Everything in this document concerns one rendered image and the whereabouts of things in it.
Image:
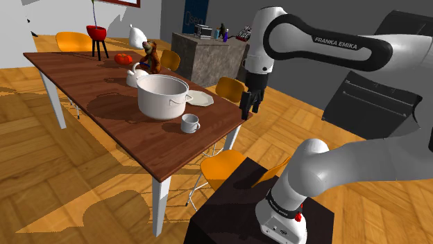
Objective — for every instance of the large white cooking pot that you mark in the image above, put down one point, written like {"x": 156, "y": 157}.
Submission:
{"x": 162, "y": 98}

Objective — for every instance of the dark grey armchair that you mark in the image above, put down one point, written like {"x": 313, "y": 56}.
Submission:
{"x": 368, "y": 104}

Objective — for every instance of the brown bear figure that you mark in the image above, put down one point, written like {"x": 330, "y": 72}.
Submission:
{"x": 153, "y": 58}

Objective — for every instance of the red plant pot black stand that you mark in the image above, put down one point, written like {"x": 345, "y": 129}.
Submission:
{"x": 96, "y": 32}

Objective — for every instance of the white kettle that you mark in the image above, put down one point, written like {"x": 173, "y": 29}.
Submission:
{"x": 133, "y": 78}

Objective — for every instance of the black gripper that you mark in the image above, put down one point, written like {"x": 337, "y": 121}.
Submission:
{"x": 256, "y": 81}

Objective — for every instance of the red framed wall picture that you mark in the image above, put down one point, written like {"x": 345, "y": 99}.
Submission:
{"x": 126, "y": 3}

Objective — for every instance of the white mug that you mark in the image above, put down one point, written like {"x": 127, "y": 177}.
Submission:
{"x": 188, "y": 124}

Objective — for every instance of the blue wall poster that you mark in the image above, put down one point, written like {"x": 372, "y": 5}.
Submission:
{"x": 195, "y": 15}

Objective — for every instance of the red tomato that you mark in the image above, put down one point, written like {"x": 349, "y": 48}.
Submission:
{"x": 123, "y": 59}

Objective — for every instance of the brown wooden table white legs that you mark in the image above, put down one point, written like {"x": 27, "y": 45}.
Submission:
{"x": 101, "y": 88}

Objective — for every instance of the orange chair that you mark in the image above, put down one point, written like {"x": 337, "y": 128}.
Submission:
{"x": 72, "y": 41}
{"x": 170, "y": 59}
{"x": 220, "y": 167}
{"x": 230, "y": 88}
{"x": 272, "y": 172}

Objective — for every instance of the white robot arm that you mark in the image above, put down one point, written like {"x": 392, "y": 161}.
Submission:
{"x": 297, "y": 175}

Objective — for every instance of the white pear-shaped vase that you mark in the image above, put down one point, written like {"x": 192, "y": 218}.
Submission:
{"x": 137, "y": 37}

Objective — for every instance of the white plate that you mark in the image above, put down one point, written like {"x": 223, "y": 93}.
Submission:
{"x": 201, "y": 98}

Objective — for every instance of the grey stone cabinet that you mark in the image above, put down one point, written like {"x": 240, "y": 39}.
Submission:
{"x": 206, "y": 60}

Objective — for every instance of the dark robot stand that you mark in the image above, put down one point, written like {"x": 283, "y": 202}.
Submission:
{"x": 230, "y": 209}

